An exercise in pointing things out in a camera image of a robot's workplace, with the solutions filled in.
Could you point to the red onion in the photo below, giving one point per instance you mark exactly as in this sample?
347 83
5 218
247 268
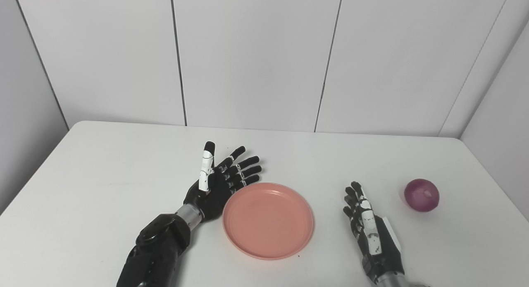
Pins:
421 194

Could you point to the pink round plate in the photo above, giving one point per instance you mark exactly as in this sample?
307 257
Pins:
268 221

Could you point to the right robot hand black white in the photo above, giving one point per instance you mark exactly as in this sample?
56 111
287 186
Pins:
372 233

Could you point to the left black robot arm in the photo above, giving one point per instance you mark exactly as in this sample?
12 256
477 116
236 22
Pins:
161 249

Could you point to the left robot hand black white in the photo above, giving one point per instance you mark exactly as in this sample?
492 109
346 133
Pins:
219 183

